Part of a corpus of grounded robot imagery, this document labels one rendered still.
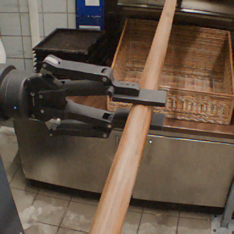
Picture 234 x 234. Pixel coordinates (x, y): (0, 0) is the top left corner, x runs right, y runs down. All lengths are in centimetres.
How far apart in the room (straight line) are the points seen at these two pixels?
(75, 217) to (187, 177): 62
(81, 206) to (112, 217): 162
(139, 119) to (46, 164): 143
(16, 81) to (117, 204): 26
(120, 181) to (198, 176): 134
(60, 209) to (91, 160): 38
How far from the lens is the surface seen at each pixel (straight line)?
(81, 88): 50
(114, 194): 36
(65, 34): 186
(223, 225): 190
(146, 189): 180
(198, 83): 186
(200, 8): 184
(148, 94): 50
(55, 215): 193
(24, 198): 205
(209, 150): 160
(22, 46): 220
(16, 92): 52
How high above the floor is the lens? 147
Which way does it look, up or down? 35 degrees down
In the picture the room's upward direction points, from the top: straight up
